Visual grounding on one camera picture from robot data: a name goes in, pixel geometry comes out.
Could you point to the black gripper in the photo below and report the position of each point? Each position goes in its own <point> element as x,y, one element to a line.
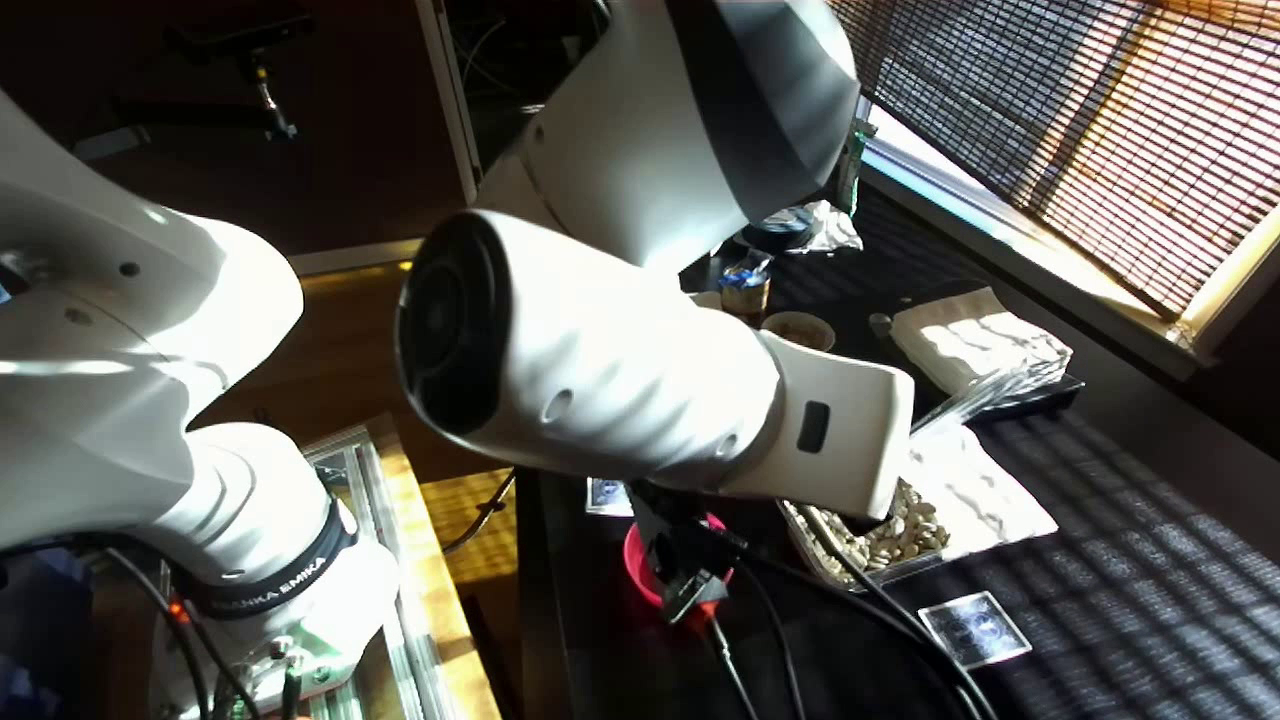
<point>682,540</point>

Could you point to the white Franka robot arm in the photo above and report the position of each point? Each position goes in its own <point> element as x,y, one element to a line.
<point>602,362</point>

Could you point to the pink plastic bowl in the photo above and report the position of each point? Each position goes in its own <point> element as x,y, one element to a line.
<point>637,565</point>

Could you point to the small dark snack bowl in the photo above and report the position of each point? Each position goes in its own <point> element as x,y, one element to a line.
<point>802,331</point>

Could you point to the white face-up playing card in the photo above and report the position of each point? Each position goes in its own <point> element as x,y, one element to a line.
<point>606,497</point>

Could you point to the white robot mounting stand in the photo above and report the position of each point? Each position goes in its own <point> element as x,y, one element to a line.
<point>400,573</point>

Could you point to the black and white photo card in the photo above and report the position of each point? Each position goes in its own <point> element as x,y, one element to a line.
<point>973,630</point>

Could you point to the single flat white napkin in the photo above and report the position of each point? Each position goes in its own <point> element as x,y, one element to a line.
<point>995,501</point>

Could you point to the crumpled foil snack bag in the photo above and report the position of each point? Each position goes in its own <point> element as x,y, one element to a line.
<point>817,224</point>

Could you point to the white square box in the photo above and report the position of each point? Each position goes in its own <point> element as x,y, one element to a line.
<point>987,343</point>

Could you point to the black tray under napkins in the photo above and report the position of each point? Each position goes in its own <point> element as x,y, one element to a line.
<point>1052,398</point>

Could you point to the narrow wooden window blind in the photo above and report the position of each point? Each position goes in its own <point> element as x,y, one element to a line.
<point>1064,134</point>

